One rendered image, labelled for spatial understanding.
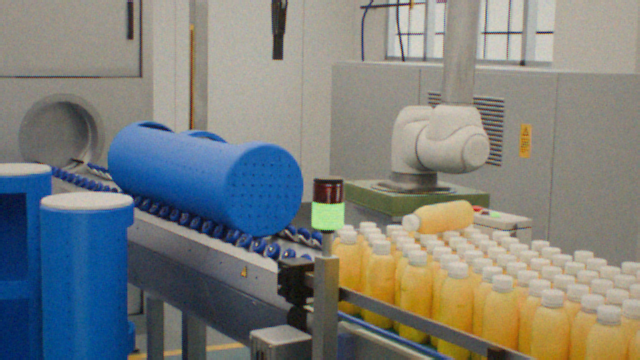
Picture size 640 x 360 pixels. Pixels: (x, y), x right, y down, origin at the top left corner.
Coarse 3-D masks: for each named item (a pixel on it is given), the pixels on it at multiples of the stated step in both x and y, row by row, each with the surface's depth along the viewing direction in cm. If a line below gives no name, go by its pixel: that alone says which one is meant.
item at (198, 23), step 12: (192, 0) 362; (204, 0) 363; (192, 12) 363; (204, 12) 363; (192, 24) 363; (204, 24) 364; (192, 36) 364; (204, 36) 364; (192, 48) 364; (204, 48) 365; (192, 60) 365; (204, 60) 366; (192, 72) 366; (204, 72) 367; (192, 84) 366; (204, 84) 367; (192, 96) 367; (204, 96) 368; (192, 108) 368; (204, 108) 369; (192, 120) 369; (204, 120) 369; (204, 324) 382; (204, 336) 383; (204, 348) 384
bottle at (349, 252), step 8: (336, 248) 211; (344, 248) 209; (352, 248) 209; (344, 256) 208; (352, 256) 208; (360, 256) 210; (344, 264) 208; (352, 264) 208; (360, 264) 210; (344, 272) 208; (352, 272) 208; (360, 272) 210; (344, 280) 209; (352, 280) 209; (360, 280) 210; (352, 288) 209; (344, 304) 209; (352, 304) 210; (344, 312) 210; (352, 312) 210
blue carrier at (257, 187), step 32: (128, 128) 329; (160, 128) 340; (128, 160) 315; (160, 160) 295; (192, 160) 279; (224, 160) 265; (256, 160) 265; (288, 160) 272; (128, 192) 331; (160, 192) 298; (192, 192) 277; (224, 192) 261; (256, 192) 267; (288, 192) 273; (224, 224) 270; (256, 224) 268
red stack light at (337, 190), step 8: (320, 184) 177; (328, 184) 177; (336, 184) 177; (344, 184) 179; (320, 192) 177; (328, 192) 177; (336, 192) 177; (320, 200) 178; (328, 200) 177; (336, 200) 178
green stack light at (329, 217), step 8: (320, 208) 178; (328, 208) 177; (336, 208) 178; (320, 216) 178; (328, 216) 178; (336, 216) 178; (312, 224) 180; (320, 224) 178; (328, 224) 178; (336, 224) 178
